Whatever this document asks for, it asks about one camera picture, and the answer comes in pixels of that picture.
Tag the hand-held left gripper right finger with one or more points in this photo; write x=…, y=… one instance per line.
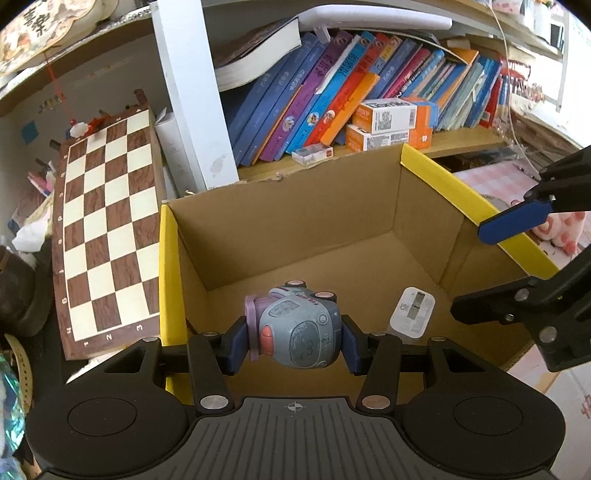
x=348, y=350

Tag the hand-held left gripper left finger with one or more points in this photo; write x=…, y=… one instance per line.
x=236, y=350

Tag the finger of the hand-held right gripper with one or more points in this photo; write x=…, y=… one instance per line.
x=498, y=300
x=512, y=224

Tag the pink plush paw toy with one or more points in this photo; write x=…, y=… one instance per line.
x=563, y=230

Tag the grey purple toy car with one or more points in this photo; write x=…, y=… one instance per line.
x=295, y=332

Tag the white plug adapter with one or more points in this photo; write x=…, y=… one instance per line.
x=413, y=323

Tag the yellow cardboard box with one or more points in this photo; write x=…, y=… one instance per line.
x=295, y=230

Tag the pink checked desk mat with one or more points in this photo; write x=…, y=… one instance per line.
x=489, y=177

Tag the orange white carton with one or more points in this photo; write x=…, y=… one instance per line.
x=378, y=138
x=383, y=115

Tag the wooden chessboard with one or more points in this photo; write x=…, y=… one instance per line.
x=106, y=221

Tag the small white box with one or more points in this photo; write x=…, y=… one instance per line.
x=311, y=154

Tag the white flat carton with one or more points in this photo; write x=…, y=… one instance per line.
x=171, y=138

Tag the dark brown leather bag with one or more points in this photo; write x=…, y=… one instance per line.
x=18, y=295

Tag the iridescent foil bag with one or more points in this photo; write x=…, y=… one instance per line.
x=9, y=401

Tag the row of colourful slim books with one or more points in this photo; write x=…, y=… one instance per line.
x=323, y=83

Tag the crumpled white tissue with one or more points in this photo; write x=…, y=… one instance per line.
x=30, y=235

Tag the white flat board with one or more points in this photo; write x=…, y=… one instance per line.
x=378, y=16

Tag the white wooden bookshelf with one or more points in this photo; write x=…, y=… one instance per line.
x=184, y=92

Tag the red white tassel charm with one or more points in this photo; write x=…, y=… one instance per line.
x=78, y=128

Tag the thick grey book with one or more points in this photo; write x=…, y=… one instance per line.
x=258, y=55

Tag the blue sticker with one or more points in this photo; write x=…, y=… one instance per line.
x=30, y=130

